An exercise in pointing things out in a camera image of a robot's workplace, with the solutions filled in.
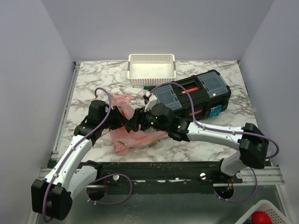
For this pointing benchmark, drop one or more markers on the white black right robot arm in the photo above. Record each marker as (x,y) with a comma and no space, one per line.
(249,143)

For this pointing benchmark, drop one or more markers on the pink plastic bag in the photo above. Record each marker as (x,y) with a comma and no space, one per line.
(122,140)

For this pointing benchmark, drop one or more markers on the red ball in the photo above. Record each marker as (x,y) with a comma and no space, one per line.
(260,217)

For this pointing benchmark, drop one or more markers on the aluminium rail front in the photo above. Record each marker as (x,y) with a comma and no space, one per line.
(270,175)

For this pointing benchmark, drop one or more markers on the white perforated plastic basket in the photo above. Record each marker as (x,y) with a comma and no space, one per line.
(151,69)

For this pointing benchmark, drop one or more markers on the black toolbox clear lids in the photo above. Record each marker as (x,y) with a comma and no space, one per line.
(209,92)

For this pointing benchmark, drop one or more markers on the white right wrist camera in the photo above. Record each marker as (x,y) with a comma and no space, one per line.
(150,100)

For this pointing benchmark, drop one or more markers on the green handled screwdriver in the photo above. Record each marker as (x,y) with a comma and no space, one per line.
(145,87)

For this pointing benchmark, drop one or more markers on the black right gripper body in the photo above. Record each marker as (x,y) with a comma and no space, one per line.
(147,120)

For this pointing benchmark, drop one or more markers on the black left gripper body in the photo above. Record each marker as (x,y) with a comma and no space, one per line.
(113,121)

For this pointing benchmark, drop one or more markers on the white basket bottom right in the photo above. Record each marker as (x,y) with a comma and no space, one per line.
(276,216)

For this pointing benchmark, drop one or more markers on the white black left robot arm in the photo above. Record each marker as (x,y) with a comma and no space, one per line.
(53,196)

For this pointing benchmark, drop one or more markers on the aluminium rail left edge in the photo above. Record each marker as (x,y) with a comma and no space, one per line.
(57,143)

